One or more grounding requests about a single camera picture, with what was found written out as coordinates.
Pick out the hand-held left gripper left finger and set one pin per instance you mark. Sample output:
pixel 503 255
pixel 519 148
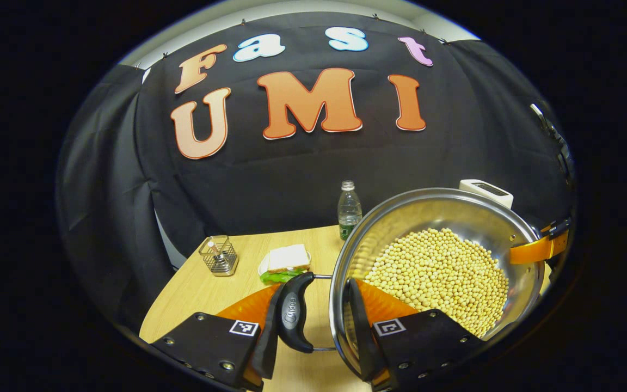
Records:
pixel 270 348

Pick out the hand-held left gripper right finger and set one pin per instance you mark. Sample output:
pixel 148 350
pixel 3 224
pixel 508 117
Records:
pixel 360 337

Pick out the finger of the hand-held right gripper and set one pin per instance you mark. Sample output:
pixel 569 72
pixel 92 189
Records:
pixel 555 227
pixel 536 251

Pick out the pile of soybeans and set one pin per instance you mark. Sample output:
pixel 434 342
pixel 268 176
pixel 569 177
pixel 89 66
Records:
pixel 444 277

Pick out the stainless steel pot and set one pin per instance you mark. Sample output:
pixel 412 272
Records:
pixel 438 209

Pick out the white toaster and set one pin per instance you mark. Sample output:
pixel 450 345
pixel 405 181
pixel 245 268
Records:
pixel 490 191

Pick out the dark metal stand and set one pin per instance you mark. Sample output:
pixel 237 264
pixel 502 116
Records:
pixel 555 139

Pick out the sandwich with lettuce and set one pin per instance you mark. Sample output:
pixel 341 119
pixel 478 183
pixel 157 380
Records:
pixel 289 257

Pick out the pink stick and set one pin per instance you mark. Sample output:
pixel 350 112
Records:
pixel 213 247

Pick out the clear plastic water bottle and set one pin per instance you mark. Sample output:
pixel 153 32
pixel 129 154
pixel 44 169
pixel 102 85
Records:
pixel 349 209

